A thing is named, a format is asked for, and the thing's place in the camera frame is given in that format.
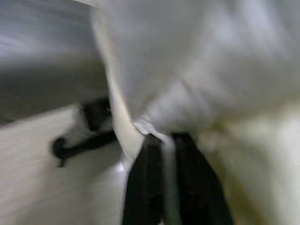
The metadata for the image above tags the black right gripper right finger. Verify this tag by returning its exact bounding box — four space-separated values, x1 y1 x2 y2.
174 132 233 225

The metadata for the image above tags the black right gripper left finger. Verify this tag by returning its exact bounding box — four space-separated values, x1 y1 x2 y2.
123 133 165 225

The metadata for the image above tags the cream cartoon print duvet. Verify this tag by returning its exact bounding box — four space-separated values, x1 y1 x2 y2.
90 0 300 225

